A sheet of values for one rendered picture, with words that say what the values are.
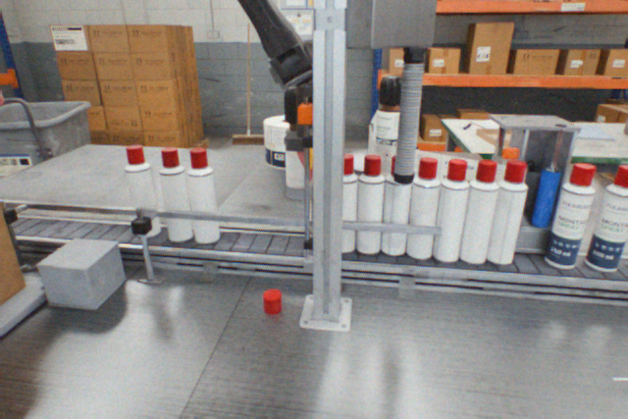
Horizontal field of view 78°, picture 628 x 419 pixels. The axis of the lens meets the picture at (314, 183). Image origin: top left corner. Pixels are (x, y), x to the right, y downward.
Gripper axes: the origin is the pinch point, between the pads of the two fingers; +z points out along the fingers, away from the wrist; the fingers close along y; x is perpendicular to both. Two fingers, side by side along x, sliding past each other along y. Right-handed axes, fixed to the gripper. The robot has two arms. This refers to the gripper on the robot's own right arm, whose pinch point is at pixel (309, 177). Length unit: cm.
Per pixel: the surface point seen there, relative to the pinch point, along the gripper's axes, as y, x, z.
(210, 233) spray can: 20.2, 8.2, 11.0
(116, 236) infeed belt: 42.6, 7.6, 14.1
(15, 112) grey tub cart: 258, -192, 33
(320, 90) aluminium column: -4.4, 22.9, -21.6
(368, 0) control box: -10.4, 24.0, -33.1
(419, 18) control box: -17.9, 15.1, -31.4
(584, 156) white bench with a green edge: -110, -99, 21
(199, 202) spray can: 21.6, 8.7, 3.7
